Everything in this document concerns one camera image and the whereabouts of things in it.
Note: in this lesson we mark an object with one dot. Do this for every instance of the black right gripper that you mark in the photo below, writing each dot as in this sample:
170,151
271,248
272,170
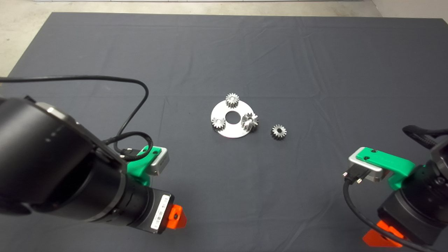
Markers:
416,213

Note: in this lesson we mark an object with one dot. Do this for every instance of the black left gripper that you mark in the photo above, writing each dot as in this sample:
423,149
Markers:
154,210

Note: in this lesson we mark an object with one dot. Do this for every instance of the large steel gear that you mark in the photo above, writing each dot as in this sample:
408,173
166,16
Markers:
249,123

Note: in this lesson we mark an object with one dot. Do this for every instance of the small steel gear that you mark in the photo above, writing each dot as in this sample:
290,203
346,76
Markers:
229,103
215,125
274,132

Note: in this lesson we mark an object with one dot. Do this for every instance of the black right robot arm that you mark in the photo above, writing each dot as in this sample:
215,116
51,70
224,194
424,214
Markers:
441,157

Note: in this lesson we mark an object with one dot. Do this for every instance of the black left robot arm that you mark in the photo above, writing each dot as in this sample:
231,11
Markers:
52,157

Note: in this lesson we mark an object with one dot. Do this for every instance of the round metal plate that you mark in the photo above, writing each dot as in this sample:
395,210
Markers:
231,132

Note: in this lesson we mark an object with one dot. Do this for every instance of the dark grey table cloth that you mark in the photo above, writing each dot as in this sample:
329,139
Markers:
224,52

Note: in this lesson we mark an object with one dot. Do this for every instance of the silver left camera box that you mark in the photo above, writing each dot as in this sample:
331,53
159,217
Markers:
159,163

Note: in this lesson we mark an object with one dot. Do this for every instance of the silver camera box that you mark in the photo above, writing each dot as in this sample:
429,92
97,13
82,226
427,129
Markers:
159,163
376,175

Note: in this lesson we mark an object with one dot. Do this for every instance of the green left camera mount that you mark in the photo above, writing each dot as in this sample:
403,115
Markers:
134,169

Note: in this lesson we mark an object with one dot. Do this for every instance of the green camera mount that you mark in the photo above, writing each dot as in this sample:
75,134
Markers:
388,159
134,169

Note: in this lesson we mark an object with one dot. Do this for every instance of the silver right camera box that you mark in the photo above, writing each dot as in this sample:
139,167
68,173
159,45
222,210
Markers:
376,175

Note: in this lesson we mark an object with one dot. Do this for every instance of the green right camera mount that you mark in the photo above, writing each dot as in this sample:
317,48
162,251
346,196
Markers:
388,159

